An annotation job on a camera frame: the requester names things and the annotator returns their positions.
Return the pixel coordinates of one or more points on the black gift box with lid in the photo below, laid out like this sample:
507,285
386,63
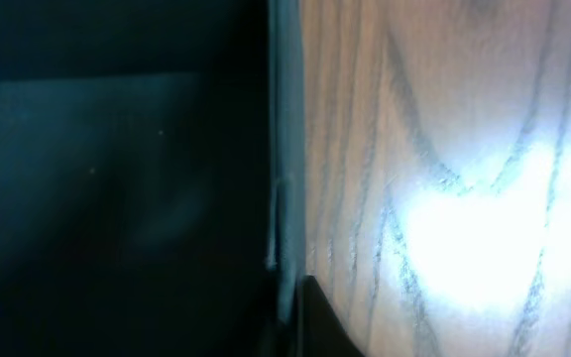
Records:
150,169

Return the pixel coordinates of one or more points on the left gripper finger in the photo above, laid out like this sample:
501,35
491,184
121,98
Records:
319,331

